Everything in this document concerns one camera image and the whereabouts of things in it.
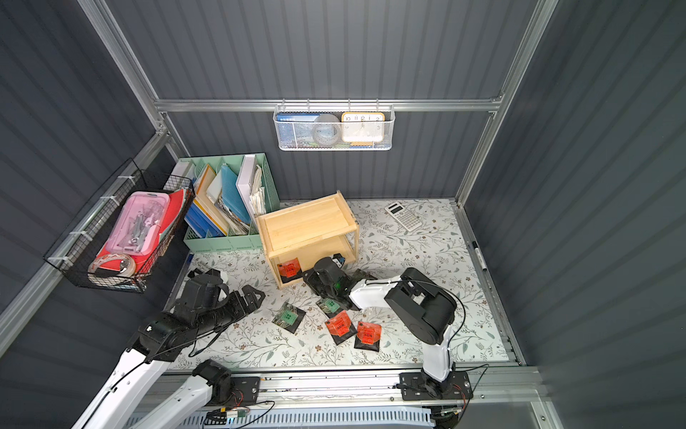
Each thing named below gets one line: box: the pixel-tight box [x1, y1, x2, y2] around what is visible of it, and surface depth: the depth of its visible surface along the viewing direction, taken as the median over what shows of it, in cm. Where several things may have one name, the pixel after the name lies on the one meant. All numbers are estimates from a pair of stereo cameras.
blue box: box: [276, 112, 321, 148], surface depth 89 cm
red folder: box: [96, 259, 124, 270], surface depth 68 cm
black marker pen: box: [471, 240, 488, 272], surface depth 109 cm
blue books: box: [184, 202, 226, 239], surface depth 99 cm
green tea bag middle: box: [315, 297, 345, 319], surface depth 91 cm
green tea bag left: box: [271, 301, 307, 335], surface depth 88 cm
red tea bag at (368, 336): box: [353, 320, 383, 353], surface depth 84 cm
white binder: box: [235, 154, 258, 223], surface depth 96 cm
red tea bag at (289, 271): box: [276, 257, 303, 284], surface depth 98 cm
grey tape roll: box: [312, 113, 341, 148], surface depth 90 cm
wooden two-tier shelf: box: [255, 190, 360, 290], surface depth 89 cm
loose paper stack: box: [249, 164, 267, 216], surface depth 93 cm
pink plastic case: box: [104, 191, 171, 256], surface depth 74 cm
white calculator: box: [384, 201, 423, 232], surface depth 117 cm
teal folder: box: [220, 163, 251, 225], surface depth 96 cm
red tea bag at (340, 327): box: [325, 310, 358, 346], surface depth 86 cm
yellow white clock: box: [341, 111, 386, 143], surface depth 90 cm
